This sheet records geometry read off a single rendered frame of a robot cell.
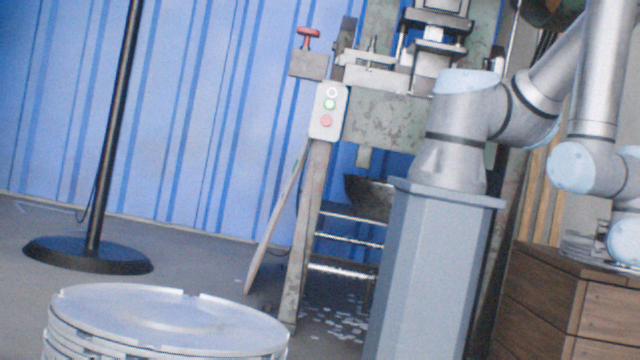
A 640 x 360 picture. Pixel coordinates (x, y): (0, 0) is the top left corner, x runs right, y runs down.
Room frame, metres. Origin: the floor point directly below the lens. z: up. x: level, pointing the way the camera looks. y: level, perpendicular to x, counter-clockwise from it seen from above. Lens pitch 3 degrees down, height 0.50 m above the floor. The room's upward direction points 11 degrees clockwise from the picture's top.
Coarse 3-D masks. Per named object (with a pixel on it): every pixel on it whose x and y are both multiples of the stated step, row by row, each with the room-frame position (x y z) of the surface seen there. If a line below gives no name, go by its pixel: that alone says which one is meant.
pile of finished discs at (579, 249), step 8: (568, 240) 1.77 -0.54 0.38; (576, 240) 1.91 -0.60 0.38; (584, 240) 1.92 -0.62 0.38; (560, 248) 1.81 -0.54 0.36; (568, 248) 1.76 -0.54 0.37; (576, 248) 1.73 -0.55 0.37; (584, 248) 1.72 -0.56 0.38; (568, 256) 1.75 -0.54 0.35; (576, 256) 1.73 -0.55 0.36; (584, 256) 1.71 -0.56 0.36; (592, 256) 1.70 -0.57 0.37; (592, 264) 1.69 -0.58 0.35; (600, 264) 1.68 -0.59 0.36; (608, 264) 1.75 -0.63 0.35; (616, 264) 1.69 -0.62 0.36; (624, 272) 1.66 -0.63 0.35; (632, 272) 1.65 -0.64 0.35
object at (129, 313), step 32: (64, 288) 1.03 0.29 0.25; (96, 288) 1.09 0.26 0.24; (128, 288) 1.12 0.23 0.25; (160, 288) 1.15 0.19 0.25; (64, 320) 0.91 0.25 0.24; (96, 320) 0.93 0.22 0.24; (128, 320) 0.96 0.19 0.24; (160, 320) 0.96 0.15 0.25; (192, 320) 0.99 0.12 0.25; (224, 320) 1.05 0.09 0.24; (256, 320) 1.08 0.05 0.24; (192, 352) 0.87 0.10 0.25; (224, 352) 0.89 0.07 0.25; (256, 352) 0.92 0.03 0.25
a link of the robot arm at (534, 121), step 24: (576, 24) 1.51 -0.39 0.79; (552, 48) 1.55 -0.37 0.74; (576, 48) 1.50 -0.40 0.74; (528, 72) 1.60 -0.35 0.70; (552, 72) 1.54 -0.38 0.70; (528, 96) 1.57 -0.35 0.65; (552, 96) 1.56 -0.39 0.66; (528, 120) 1.59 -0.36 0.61; (552, 120) 1.60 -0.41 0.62; (504, 144) 1.64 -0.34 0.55; (528, 144) 1.64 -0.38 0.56
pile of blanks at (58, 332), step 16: (48, 320) 0.96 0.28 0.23; (48, 336) 0.94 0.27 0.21; (64, 336) 0.90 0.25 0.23; (80, 336) 0.88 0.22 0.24; (96, 336) 0.90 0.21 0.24; (48, 352) 0.92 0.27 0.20; (64, 352) 0.90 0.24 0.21; (80, 352) 0.88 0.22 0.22; (96, 352) 0.90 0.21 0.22; (112, 352) 0.87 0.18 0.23; (128, 352) 0.86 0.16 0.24; (144, 352) 0.86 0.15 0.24; (160, 352) 0.88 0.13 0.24
